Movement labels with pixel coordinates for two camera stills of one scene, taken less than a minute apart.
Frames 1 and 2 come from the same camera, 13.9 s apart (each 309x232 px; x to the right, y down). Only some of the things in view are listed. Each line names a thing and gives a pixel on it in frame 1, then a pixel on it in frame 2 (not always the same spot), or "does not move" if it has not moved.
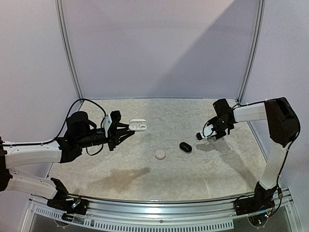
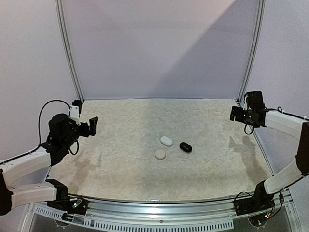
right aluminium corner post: [260, 17] does not move
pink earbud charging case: [160, 154] does not move
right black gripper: [217, 129] -> [238, 114]
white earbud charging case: [138, 124] -> [166, 141]
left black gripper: [114, 134] -> [86, 132]
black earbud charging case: [185, 147] does not move
